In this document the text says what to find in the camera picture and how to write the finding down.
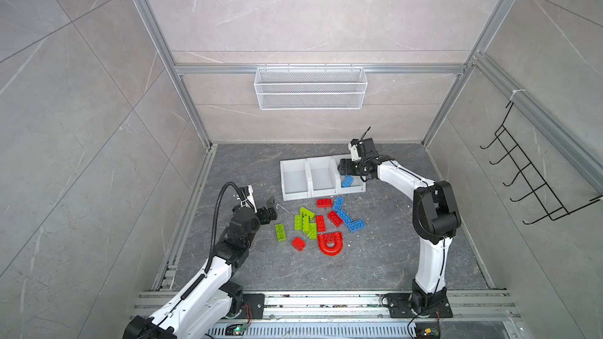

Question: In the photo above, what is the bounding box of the blue lego brick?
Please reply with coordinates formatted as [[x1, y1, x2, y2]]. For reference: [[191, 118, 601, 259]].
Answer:
[[337, 210, 353, 225], [332, 197, 344, 212], [346, 219, 366, 233], [342, 176, 354, 188]]

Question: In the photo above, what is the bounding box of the white three-compartment bin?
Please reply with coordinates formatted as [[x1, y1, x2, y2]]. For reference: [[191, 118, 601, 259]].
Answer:
[[280, 155, 366, 201]]

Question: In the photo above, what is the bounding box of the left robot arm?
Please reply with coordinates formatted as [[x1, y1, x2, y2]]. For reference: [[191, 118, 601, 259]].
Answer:
[[123, 198, 277, 338]]

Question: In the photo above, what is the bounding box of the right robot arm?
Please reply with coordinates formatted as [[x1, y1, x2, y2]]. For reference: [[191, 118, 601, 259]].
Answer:
[[338, 137, 462, 316]]

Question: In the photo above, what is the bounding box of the green lego brick cluster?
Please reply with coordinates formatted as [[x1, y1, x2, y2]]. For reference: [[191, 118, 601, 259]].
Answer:
[[294, 207, 318, 239]]

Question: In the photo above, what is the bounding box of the red small lego brick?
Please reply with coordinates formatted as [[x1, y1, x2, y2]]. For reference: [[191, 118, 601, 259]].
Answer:
[[292, 237, 306, 251]]

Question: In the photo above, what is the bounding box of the red lego brick middle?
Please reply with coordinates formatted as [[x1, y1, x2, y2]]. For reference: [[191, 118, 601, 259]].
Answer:
[[315, 215, 326, 233]]

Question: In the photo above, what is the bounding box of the red lego brick top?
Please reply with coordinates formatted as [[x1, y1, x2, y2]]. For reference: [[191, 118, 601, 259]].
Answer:
[[317, 199, 333, 208]]

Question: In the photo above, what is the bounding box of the red lego brick angled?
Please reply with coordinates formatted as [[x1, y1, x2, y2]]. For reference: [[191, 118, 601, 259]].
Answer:
[[328, 210, 344, 228]]

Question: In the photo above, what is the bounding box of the red arch lego piece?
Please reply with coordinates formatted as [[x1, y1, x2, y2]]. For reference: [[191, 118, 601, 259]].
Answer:
[[317, 232, 344, 257]]

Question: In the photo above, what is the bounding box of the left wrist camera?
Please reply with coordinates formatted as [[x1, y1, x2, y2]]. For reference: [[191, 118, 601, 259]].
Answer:
[[239, 185, 257, 212]]

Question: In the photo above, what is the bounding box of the black corrugated cable hose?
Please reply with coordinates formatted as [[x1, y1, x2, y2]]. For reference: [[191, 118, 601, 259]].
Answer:
[[204, 180, 246, 274]]

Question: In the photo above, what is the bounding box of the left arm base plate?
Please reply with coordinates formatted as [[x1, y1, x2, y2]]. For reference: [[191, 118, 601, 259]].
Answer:
[[225, 293, 265, 320]]

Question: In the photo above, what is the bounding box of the aluminium rail frame front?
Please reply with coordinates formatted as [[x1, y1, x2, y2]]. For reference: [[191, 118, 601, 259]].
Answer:
[[131, 289, 524, 339]]

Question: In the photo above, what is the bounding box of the white wire mesh basket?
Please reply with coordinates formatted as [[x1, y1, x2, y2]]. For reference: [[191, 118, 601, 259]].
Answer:
[[254, 67, 367, 110]]

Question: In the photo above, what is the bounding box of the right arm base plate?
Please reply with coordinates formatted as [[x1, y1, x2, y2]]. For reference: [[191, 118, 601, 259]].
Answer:
[[381, 290, 453, 319]]

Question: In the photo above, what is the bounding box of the black wire hook rack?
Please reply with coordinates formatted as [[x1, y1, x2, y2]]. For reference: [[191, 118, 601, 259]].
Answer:
[[480, 101, 602, 225]]

